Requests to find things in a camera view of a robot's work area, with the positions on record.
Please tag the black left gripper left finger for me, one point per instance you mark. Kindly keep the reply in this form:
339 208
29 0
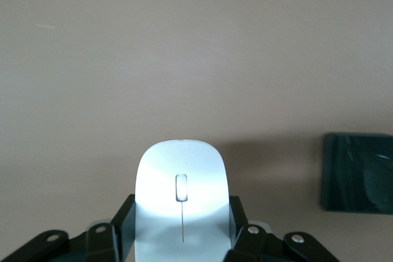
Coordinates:
92 246

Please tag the small black square box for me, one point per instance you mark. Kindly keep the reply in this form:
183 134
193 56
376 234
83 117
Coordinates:
353 176

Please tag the white computer mouse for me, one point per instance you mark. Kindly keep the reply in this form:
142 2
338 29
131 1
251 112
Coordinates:
181 164

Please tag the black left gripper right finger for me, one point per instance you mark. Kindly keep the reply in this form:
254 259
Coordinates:
261 246

